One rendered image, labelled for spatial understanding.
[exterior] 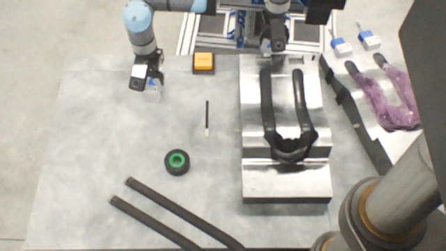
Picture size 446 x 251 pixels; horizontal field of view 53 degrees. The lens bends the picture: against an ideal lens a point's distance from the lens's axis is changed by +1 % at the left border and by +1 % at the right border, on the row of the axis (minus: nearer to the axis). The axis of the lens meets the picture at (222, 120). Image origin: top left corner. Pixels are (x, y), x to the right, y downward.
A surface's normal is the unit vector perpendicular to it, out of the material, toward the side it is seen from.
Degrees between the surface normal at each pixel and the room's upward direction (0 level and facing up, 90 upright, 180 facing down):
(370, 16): 0
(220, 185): 0
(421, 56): 90
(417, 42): 90
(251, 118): 28
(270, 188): 0
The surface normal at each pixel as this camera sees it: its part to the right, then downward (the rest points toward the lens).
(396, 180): -0.99, 0.13
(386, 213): -0.75, 0.57
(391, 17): 0.00, -0.50
